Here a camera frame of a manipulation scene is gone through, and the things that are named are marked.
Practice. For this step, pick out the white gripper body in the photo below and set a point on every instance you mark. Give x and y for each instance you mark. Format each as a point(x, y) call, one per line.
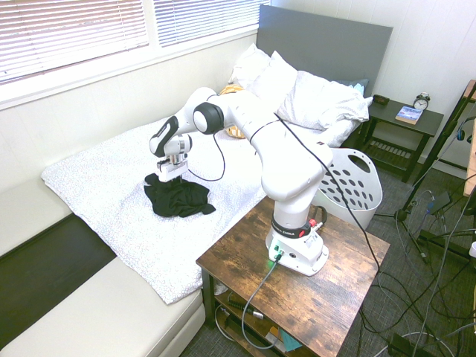
point(172, 170)

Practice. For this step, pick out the black garment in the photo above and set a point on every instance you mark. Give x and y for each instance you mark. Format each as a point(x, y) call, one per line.
point(175, 202)

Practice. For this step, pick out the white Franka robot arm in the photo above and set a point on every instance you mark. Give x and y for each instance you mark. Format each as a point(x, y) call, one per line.
point(290, 178)

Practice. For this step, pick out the white perforated laundry basket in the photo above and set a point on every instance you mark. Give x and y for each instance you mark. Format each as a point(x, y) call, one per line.
point(362, 193)

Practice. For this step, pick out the white circle-print duvet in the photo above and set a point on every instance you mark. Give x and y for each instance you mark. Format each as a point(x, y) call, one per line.
point(122, 208)

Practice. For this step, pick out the yellow patterned bolster pillow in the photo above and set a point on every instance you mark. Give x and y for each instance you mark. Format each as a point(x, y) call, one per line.
point(230, 89)

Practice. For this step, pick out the white plain pillow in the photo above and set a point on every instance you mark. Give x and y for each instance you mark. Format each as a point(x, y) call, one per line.
point(277, 76)
point(247, 67)

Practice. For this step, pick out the dark wooden bed panel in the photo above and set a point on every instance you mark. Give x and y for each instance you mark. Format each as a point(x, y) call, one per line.
point(48, 267)

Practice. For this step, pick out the narrow white window blind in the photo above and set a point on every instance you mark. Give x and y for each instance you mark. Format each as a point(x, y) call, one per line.
point(204, 18)

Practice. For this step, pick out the cream bed mattress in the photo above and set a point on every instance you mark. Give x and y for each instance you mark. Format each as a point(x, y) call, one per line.
point(93, 320)

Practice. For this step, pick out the rustic wooden side table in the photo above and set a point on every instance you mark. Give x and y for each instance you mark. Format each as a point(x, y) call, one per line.
point(297, 297)

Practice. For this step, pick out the wide white window blind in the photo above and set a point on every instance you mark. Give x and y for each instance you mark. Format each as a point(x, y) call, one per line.
point(67, 33)

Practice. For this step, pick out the teal paper sheet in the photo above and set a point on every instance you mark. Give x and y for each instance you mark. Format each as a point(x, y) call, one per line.
point(290, 340)

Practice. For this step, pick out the dark blue-grey pillow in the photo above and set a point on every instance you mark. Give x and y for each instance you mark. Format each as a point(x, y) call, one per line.
point(359, 83)

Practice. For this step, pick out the small dark box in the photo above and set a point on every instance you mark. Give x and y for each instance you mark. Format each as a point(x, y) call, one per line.
point(381, 100)

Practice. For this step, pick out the black nightstand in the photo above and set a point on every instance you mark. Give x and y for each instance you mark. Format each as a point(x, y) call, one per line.
point(401, 128)

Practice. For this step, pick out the blue paperback book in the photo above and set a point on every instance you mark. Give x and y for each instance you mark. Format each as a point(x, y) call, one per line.
point(409, 114)

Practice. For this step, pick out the black stand with boom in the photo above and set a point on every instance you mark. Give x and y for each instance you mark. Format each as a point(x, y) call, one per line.
point(427, 167)

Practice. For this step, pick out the black alarm clock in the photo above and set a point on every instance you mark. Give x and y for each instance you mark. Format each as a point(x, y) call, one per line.
point(422, 101)

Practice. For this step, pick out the black power adapter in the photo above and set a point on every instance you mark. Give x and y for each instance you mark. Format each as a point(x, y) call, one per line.
point(442, 202)

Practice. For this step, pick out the blue headphones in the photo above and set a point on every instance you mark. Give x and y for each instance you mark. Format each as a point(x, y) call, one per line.
point(462, 134)

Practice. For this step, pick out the white cup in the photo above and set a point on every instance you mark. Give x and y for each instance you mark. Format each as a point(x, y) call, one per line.
point(473, 250)

